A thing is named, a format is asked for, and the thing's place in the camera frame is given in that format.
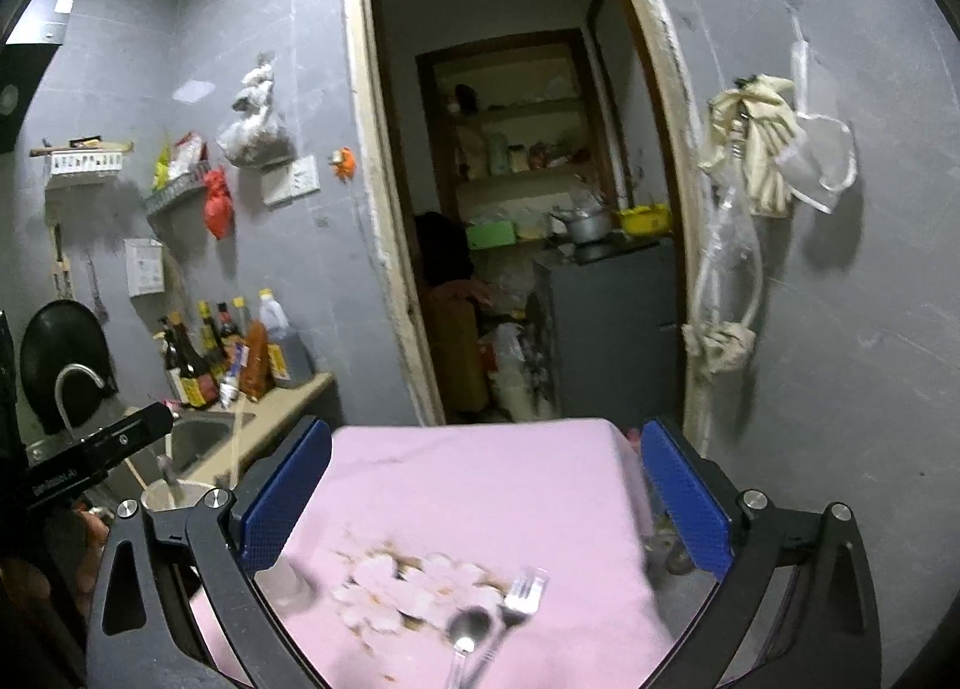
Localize black wok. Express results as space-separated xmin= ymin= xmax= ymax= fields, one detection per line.
xmin=18 ymin=298 xmax=120 ymax=436

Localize dark sauce bottle yellow label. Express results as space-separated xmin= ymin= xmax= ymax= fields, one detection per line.
xmin=169 ymin=311 xmax=219 ymax=409

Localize wooden shelf unit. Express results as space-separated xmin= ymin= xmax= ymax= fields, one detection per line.
xmin=415 ymin=28 xmax=624 ymax=241

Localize dark pump sauce bottle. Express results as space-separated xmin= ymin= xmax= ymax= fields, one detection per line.
xmin=154 ymin=317 xmax=189 ymax=406

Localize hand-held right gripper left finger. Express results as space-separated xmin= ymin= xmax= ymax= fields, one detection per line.
xmin=86 ymin=415 xmax=333 ymax=689

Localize metal slotted spatula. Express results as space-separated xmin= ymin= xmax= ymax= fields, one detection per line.
xmin=155 ymin=454 xmax=182 ymax=507

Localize white plastic bag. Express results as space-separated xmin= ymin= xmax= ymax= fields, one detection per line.
xmin=490 ymin=320 xmax=560 ymax=421

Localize white plastic utensil basket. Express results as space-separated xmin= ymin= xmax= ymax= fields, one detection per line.
xmin=141 ymin=480 xmax=226 ymax=514

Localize black range hood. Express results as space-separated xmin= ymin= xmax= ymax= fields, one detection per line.
xmin=0 ymin=0 xmax=77 ymax=154

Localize white wall basket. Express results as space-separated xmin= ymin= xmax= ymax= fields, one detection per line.
xmin=30 ymin=136 xmax=134 ymax=192

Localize pink floral tablecloth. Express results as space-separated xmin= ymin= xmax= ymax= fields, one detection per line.
xmin=187 ymin=417 xmax=676 ymax=689

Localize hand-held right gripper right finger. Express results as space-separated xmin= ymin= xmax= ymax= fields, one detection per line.
xmin=641 ymin=417 xmax=884 ymax=689

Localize grey refrigerator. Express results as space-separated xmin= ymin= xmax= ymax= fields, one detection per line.
xmin=528 ymin=238 xmax=680 ymax=424

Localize person's left hand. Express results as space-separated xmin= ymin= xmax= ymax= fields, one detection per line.
xmin=73 ymin=507 xmax=112 ymax=589

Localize metal fork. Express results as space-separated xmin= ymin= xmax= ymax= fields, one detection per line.
xmin=480 ymin=567 xmax=549 ymax=661

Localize metal pot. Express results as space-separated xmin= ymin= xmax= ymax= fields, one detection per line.
xmin=553 ymin=204 xmax=615 ymax=244

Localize dark sauce bottle yellow cap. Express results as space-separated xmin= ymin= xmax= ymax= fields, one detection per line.
xmin=196 ymin=300 xmax=227 ymax=376

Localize white wall box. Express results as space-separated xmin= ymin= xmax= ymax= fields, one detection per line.
xmin=123 ymin=236 xmax=165 ymax=298

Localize hanging cream work gloves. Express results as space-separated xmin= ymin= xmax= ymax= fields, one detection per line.
xmin=698 ymin=74 xmax=800 ymax=218

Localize stainless steel sink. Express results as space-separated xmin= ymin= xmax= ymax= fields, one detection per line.
xmin=168 ymin=409 xmax=257 ymax=477

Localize door frame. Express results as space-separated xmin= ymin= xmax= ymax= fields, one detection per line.
xmin=343 ymin=0 xmax=710 ymax=451

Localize yellow bowl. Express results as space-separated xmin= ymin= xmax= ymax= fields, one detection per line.
xmin=616 ymin=203 xmax=673 ymax=238

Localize red and white packet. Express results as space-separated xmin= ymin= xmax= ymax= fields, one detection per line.
xmin=170 ymin=131 xmax=210 ymax=181

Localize hanging wooden-handled tool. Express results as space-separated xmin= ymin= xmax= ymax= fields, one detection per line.
xmin=50 ymin=223 xmax=77 ymax=299

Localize metal wall rack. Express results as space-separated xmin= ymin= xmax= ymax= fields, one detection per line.
xmin=143 ymin=170 xmax=212 ymax=214

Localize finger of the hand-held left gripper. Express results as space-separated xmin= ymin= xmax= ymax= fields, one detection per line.
xmin=26 ymin=402 xmax=175 ymax=510

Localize hanging bag of garlic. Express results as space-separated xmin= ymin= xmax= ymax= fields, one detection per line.
xmin=232 ymin=54 xmax=278 ymax=117

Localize hanging clear plastic bag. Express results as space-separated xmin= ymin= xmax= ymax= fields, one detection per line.
xmin=775 ymin=32 xmax=858 ymax=214

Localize green box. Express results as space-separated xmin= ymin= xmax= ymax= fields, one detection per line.
xmin=464 ymin=219 xmax=521 ymax=252

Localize white wall socket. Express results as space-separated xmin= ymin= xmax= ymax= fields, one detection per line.
xmin=260 ymin=155 xmax=320 ymax=207

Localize knotted cream rag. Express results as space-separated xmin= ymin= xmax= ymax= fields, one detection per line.
xmin=680 ymin=319 xmax=758 ymax=382

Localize red-brown spice packet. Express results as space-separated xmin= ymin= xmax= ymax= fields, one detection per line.
xmin=239 ymin=319 xmax=273 ymax=398

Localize white and blue pouch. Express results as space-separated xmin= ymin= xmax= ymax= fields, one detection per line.
xmin=219 ymin=341 xmax=249 ymax=404

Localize hanging metal tool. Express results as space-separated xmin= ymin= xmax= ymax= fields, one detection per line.
xmin=83 ymin=251 xmax=110 ymax=323

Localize large oil jug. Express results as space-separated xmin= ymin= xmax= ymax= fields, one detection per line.
xmin=258 ymin=288 xmax=315 ymax=389

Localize red plastic bag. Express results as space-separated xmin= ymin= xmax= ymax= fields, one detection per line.
xmin=203 ymin=167 xmax=234 ymax=241

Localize clear bag of dried goods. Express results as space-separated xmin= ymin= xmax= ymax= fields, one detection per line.
xmin=217 ymin=110 xmax=298 ymax=169

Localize metal faucet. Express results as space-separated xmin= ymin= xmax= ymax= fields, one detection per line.
xmin=53 ymin=364 xmax=107 ymax=439

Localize beige kitchen counter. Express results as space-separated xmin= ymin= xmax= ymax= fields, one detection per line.
xmin=124 ymin=372 xmax=337 ymax=502

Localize metal spoon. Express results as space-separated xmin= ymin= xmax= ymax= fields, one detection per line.
xmin=444 ymin=606 xmax=493 ymax=689

